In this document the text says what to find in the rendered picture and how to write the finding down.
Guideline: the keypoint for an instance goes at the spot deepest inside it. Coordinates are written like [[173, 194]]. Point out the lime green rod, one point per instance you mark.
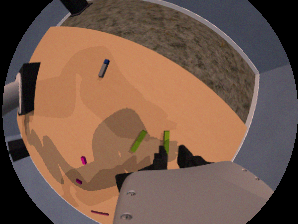
[[138, 141], [166, 141]]

